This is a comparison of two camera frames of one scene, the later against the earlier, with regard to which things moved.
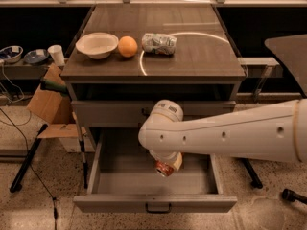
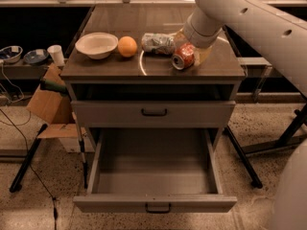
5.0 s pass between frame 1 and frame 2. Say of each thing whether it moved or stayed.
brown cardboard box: stayed
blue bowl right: stayed
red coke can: moved
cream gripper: moved
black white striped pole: stayed
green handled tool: stayed
